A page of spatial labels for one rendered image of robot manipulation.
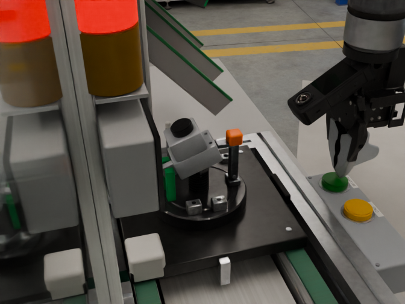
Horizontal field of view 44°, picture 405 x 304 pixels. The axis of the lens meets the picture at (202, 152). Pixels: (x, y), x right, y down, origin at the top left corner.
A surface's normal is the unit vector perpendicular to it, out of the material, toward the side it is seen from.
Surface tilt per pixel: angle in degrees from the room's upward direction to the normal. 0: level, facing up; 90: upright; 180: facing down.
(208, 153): 92
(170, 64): 90
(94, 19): 90
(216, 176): 0
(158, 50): 90
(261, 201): 0
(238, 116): 0
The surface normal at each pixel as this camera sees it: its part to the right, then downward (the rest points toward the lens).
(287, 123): -0.01, -0.84
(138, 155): 0.26, 0.53
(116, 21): 0.54, 0.46
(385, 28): 0.00, 0.55
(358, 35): -0.74, 0.37
